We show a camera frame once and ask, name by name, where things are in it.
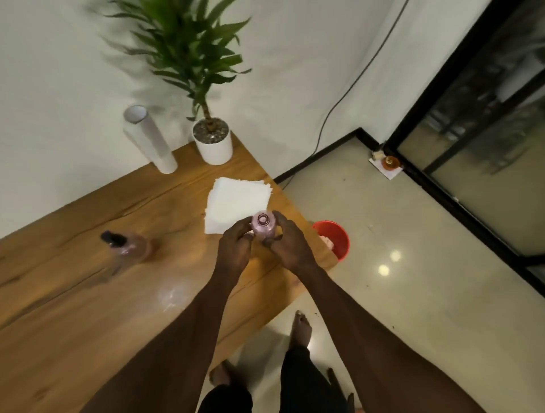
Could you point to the person's left hand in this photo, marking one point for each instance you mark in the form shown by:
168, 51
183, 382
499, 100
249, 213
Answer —
233, 251

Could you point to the stack of white paper napkins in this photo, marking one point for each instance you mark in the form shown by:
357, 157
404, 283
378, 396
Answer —
236, 204

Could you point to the person's right leg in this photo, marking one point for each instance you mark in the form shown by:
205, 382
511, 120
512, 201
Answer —
304, 374

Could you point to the white paper sheet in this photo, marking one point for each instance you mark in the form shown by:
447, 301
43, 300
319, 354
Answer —
389, 172

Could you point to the crumpled tissue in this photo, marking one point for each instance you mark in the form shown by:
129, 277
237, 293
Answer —
328, 242

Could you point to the person's left fingers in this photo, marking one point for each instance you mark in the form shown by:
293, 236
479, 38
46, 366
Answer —
243, 232

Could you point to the small orange jar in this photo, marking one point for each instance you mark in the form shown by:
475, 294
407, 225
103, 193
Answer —
391, 162

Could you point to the red plastic bucket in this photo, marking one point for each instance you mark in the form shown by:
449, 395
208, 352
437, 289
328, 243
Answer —
336, 240

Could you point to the person's leg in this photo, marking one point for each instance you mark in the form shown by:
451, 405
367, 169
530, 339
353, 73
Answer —
225, 391
304, 374

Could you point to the person's right forearm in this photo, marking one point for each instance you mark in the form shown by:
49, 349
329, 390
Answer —
366, 340

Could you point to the small pink plastic bottle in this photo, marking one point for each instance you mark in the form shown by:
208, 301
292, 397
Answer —
264, 224

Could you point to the person's right hand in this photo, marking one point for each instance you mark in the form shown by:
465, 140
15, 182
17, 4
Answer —
293, 249

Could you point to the clear bottle with black cap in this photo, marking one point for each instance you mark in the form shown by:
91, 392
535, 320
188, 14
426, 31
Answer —
127, 249

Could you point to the white rolled paper tube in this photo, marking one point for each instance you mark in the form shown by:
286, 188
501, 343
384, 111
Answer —
150, 140

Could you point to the person's left forearm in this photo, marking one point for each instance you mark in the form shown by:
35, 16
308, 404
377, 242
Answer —
179, 340

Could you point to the black framed glass door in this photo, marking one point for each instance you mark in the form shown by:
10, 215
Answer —
481, 140

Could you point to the green leafy plant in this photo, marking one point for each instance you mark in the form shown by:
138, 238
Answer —
191, 47

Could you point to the person's right fingers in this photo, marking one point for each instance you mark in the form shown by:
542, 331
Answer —
281, 225

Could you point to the white plant pot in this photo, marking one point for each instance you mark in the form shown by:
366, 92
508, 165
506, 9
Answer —
213, 144

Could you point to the person's left leg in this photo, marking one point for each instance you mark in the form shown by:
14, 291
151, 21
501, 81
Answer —
225, 391

